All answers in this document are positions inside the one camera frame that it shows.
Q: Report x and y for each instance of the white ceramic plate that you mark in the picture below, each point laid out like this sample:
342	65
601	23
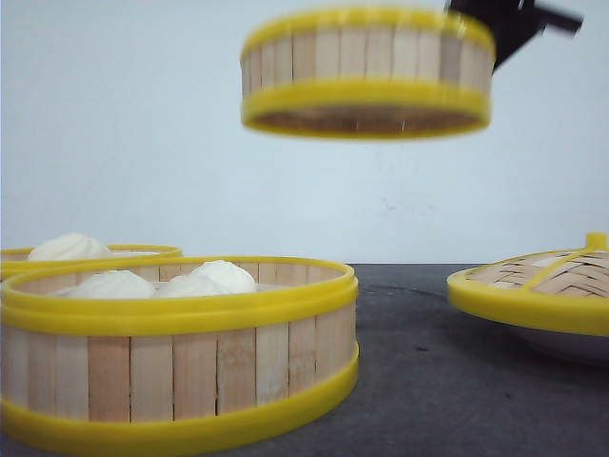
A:
580	348

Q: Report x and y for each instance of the front bamboo steamer basket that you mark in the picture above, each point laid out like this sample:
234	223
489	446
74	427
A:
175	376

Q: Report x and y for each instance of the woven bamboo steamer lid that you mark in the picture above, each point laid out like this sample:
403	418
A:
563	290

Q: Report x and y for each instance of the large white bun back left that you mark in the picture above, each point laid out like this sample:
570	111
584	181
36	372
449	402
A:
70	246

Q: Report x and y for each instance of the white bun front left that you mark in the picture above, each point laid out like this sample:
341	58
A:
113	284

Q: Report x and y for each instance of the white bun front right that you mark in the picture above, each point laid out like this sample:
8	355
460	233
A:
232	278

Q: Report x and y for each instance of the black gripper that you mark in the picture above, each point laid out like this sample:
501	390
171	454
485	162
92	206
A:
514	23

